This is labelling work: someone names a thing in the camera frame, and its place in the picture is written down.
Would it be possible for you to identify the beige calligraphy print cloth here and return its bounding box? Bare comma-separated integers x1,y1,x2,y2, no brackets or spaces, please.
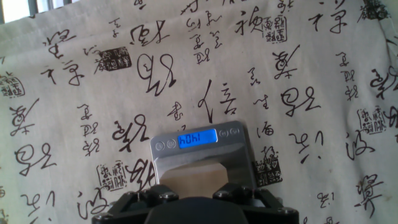
0,0,398,224

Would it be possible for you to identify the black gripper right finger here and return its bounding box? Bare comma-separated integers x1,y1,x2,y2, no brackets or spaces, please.
212,182,300,224

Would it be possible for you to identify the tan wooden block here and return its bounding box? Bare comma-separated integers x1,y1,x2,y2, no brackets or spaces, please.
159,161,230,200

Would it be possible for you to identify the silver digital pocket scale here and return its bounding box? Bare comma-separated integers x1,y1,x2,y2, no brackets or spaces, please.
149,120,257,191

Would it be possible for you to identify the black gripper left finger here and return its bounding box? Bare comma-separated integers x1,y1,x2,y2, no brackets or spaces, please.
91,184,180,224

